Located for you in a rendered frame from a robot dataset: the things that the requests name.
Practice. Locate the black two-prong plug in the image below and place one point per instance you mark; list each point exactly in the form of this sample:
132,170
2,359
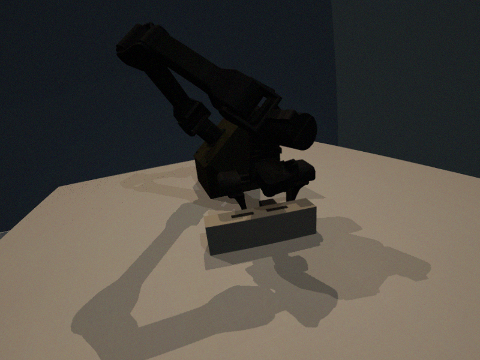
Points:
267,202

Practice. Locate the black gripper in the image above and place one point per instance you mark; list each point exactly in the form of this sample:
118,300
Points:
230,183

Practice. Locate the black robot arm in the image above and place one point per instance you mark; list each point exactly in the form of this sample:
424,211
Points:
235,95

